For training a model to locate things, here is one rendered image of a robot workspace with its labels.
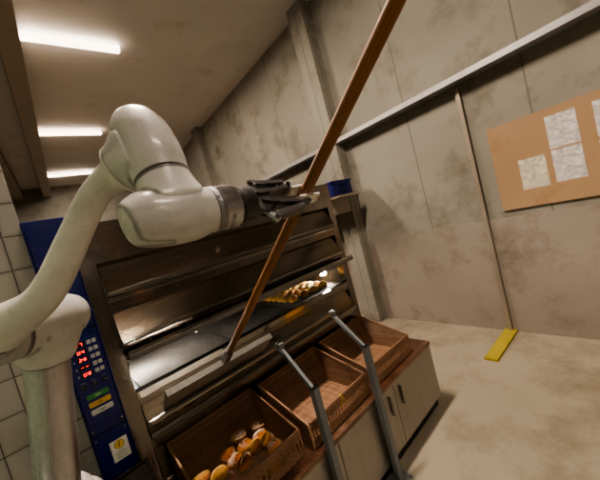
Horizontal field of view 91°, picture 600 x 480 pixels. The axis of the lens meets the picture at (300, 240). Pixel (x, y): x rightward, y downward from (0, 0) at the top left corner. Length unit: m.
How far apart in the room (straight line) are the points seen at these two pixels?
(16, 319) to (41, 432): 0.42
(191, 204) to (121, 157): 0.15
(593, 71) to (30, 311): 3.81
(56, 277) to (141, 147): 0.31
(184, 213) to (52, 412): 0.72
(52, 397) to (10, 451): 0.88
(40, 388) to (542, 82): 3.90
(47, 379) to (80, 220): 0.50
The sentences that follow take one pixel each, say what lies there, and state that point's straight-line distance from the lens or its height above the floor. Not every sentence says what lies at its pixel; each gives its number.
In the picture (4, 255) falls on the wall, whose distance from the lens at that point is 1.84.
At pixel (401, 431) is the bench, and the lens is 2.59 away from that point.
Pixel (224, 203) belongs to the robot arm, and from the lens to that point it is 0.57.
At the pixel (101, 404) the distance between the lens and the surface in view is 1.89.
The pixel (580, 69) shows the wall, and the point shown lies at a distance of 3.72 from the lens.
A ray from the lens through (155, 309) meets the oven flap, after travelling 1.90.
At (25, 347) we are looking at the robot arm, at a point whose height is 1.72.
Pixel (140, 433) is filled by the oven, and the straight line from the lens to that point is 2.02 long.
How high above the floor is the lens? 1.83
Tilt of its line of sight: 4 degrees down
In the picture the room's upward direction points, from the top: 15 degrees counter-clockwise
